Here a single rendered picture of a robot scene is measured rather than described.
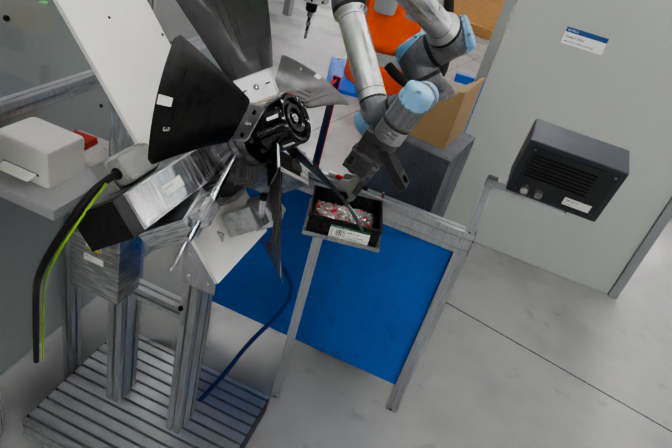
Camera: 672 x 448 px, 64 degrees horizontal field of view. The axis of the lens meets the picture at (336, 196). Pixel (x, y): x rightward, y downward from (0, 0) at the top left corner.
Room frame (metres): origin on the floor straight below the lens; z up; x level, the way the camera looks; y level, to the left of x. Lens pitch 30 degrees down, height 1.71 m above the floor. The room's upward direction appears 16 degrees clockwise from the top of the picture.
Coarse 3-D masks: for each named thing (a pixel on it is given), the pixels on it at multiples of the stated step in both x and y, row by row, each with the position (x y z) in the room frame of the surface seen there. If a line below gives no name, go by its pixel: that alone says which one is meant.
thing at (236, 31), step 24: (192, 0) 1.15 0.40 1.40; (216, 0) 1.18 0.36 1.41; (240, 0) 1.21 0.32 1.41; (264, 0) 1.25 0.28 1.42; (192, 24) 1.13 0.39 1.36; (216, 24) 1.16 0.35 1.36; (240, 24) 1.18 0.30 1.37; (264, 24) 1.22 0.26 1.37; (216, 48) 1.14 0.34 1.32; (240, 48) 1.16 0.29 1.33; (264, 48) 1.19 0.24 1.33; (240, 72) 1.14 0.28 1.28
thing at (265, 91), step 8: (256, 72) 1.16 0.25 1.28; (264, 72) 1.16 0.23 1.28; (240, 80) 1.14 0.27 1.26; (248, 80) 1.14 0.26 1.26; (256, 80) 1.15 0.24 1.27; (264, 80) 1.16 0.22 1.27; (272, 80) 1.16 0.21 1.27; (240, 88) 1.13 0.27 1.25; (248, 88) 1.14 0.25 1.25; (264, 88) 1.15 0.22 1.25; (272, 88) 1.16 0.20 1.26; (248, 96) 1.13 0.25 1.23; (256, 96) 1.13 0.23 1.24; (264, 96) 1.14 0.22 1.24; (272, 96) 1.15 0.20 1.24
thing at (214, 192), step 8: (232, 160) 1.03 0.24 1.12; (224, 176) 0.98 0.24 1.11; (216, 184) 0.95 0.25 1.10; (224, 184) 0.96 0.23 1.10; (216, 192) 0.92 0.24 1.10; (216, 200) 0.91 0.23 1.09; (192, 224) 0.83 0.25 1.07; (200, 224) 0.84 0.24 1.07; (192, 232) 0.81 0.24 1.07; (184, 240) 0.80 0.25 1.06; (184, 248) 0.77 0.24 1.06
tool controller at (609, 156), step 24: (528, 144) 1.38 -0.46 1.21; (552, 144) 1.38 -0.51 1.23; (576, 144) 1.40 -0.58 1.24; (600, 144) 1.42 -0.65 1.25; (528, 168) 1.39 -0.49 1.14; (552, 168) 1.37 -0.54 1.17; (576, 168) 1.36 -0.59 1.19; (600, 168) 1.34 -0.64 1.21; (624, 168) 1.34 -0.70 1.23; (528, 192) 1.40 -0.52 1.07; (552, 192) 1.39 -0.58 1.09; (576, 192) 1.37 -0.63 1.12; (600, 192) 1.35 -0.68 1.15
